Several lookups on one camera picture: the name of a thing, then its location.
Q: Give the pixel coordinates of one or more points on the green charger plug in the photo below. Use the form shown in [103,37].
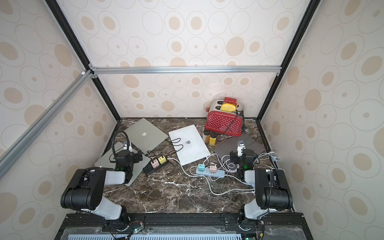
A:
[201,167]

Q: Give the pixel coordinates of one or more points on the red toast toy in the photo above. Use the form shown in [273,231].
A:
[230,101]

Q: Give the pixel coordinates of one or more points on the black power strip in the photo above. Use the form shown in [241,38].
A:
[148,170]

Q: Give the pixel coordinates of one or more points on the pink charger plug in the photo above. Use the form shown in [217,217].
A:
[155,164]

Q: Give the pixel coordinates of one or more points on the white laptop centre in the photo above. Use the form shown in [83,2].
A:
[189,145]

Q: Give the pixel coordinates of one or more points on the yellow toast toy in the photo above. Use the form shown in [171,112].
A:
[227,107]

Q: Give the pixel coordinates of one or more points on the silver laptop front left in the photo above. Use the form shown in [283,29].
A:
[108,161]

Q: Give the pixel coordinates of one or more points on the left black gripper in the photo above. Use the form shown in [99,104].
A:
[135,156]

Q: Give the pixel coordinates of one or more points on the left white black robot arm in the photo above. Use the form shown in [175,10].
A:
[85,190]

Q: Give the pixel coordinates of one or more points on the horizontal aluminium frame bar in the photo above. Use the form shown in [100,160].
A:
[188,70]

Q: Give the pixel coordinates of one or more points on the silver laptop back left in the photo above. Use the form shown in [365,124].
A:
[145,136]

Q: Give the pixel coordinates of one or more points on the dark grey laptop right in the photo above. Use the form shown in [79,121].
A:
[231,145]

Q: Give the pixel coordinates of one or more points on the brown lid bottle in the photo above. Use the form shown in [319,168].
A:
[206,136]

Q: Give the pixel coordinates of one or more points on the diagonal aluminium frame bar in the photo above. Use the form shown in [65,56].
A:
[12,155]

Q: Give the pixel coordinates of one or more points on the silver laptop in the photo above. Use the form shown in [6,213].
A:
[108,161]
[145,136]

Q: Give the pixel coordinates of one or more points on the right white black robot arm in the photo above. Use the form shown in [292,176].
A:
[272,191]

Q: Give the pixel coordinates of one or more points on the yellow charger plug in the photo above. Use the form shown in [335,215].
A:
[162,160]

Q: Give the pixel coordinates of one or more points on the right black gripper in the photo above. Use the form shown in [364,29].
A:
[240,152]

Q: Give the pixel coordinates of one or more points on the yellow bottle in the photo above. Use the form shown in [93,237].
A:
[213,139]

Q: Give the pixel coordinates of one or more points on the light blue power strip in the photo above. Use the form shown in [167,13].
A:
[218,174]

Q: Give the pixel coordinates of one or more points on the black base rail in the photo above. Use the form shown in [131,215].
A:
[224,226]

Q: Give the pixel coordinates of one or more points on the red toaster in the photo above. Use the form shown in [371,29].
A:
[224,123]

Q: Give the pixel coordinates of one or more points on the pink charger on blue strip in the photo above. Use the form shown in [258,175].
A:
[213,169]

